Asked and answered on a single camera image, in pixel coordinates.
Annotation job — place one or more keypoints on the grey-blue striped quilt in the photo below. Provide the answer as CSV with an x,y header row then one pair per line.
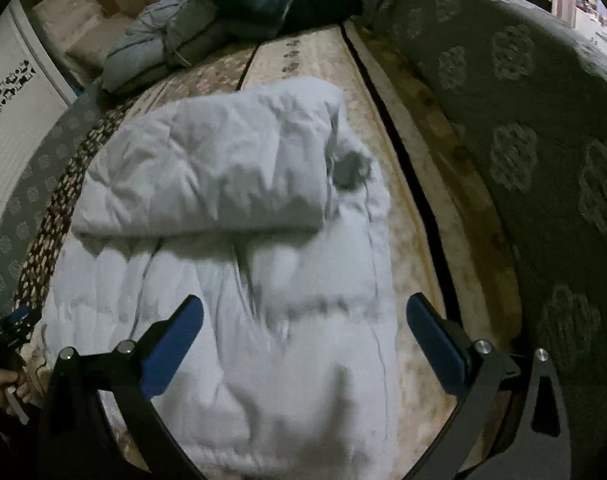
x,y
153,35

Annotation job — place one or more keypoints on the white wardrobe sliding door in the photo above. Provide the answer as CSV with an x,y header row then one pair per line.
x,y
13,135

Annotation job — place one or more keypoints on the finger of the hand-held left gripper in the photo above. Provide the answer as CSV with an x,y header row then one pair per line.
x,y
20,316

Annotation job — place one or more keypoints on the beige pillow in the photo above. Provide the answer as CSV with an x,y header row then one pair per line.
x,y
90,40

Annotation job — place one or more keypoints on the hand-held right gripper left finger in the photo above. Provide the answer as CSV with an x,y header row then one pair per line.
x,y
176,345

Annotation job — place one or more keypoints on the grey patterned bed edge cover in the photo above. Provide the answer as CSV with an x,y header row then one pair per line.
x,y
533,160
28,185

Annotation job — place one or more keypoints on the person's left hand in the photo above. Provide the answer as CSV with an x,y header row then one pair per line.
x,y
3,385

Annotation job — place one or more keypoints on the light blue puffer jacket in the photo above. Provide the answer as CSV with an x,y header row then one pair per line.
x,y
208,175

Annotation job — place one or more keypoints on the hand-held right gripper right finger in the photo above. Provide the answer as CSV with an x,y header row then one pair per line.
x,y
436,345

